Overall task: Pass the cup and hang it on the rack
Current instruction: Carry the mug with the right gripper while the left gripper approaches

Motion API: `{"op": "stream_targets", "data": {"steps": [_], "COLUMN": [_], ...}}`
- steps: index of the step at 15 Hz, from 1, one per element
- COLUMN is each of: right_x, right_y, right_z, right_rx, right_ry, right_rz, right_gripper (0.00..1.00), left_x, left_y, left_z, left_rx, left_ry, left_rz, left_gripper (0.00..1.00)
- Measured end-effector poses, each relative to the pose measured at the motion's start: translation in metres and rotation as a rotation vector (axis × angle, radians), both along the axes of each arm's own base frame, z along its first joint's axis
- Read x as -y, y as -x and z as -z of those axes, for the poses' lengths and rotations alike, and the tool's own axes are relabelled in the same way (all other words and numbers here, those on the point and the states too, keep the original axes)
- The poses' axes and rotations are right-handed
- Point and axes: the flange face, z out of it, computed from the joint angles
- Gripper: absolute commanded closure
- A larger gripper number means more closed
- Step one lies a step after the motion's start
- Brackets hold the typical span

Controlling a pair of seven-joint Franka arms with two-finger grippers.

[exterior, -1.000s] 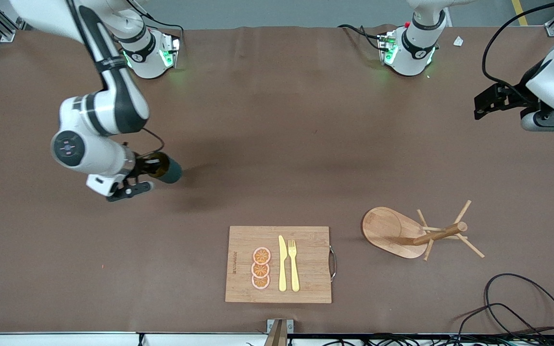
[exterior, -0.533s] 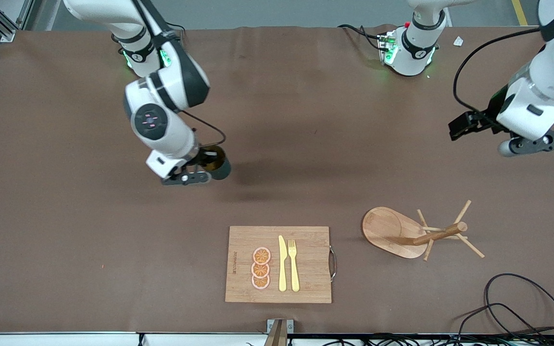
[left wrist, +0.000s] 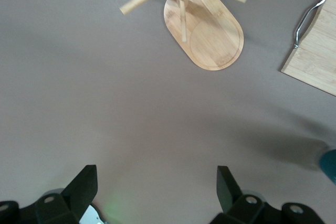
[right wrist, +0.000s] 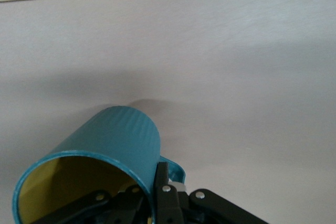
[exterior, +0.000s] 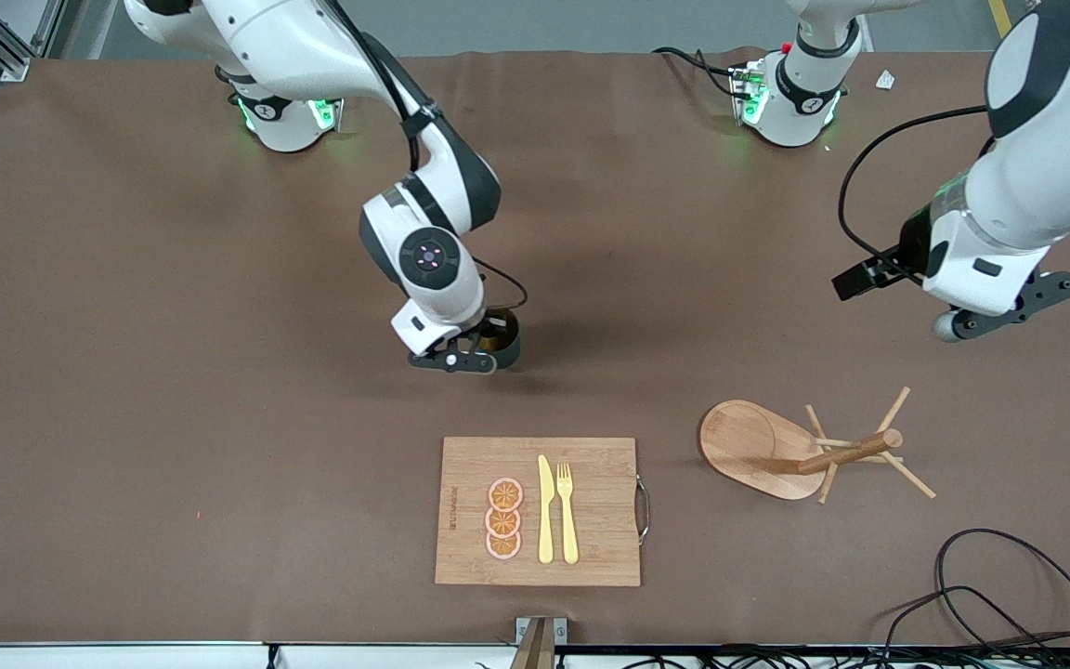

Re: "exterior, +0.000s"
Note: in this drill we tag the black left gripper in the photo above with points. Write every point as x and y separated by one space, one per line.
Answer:
912 243

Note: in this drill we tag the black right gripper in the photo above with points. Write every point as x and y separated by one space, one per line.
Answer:
502 335

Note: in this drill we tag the dark teal cup yellow inside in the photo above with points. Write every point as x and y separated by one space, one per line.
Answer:
512 356

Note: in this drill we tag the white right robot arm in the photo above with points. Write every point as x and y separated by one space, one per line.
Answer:
424 260

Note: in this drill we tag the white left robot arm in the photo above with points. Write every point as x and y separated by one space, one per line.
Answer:
1055 139

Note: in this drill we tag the toy orange slice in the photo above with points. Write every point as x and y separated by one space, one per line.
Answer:
505 493
503 546
502 522

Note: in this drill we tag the small white paper scrap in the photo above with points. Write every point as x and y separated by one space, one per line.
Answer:
885 80

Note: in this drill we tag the yellow plastic knife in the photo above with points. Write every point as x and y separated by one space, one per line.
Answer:
545 520

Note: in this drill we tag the wooden mug tree rack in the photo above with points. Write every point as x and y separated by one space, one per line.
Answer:
749 446

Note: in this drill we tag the yellow plastic fork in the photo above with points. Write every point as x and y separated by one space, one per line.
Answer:
569 531

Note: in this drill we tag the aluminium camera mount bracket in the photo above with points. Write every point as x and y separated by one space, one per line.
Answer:
537 646

